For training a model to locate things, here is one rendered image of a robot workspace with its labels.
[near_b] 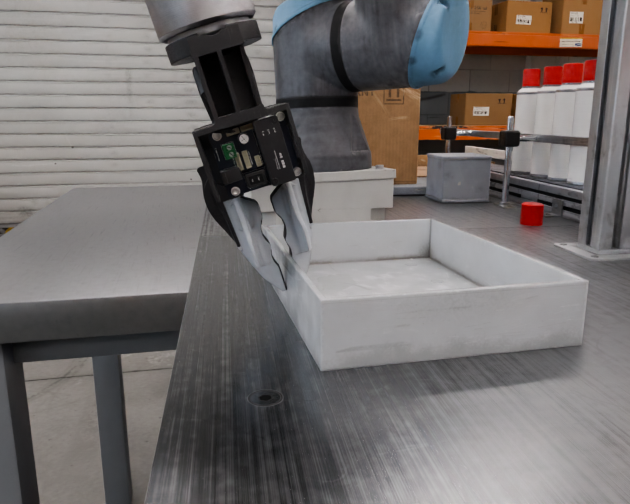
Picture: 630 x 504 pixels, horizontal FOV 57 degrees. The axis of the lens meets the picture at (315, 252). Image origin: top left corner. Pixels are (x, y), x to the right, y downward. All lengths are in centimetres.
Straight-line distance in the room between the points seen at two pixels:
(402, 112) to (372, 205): 50
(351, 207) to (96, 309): 36
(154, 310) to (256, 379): 22
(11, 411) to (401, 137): 91
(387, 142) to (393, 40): 55
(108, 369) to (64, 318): 92
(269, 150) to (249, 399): 17
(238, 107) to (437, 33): 35
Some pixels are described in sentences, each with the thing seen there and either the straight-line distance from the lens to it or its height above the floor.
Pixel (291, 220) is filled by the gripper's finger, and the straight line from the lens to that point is 49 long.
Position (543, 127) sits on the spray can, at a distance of 120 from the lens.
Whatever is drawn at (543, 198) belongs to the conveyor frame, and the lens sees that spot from 111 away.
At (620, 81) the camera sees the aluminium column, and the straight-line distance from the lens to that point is 77.
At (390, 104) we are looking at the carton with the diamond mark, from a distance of 127.
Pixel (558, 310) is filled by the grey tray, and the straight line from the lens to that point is 46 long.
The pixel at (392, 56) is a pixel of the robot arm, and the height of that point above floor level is 107.
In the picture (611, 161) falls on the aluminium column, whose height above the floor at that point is 94.
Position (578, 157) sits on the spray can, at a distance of 109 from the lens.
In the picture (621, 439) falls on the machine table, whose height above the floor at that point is 83.
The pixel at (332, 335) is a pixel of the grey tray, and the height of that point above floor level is 85.
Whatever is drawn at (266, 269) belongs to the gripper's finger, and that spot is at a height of 87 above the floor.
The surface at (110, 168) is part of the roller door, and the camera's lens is 505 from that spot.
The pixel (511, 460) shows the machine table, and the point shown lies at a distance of 32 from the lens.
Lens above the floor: 100
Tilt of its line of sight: 13 degrees down
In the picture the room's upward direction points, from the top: straight up
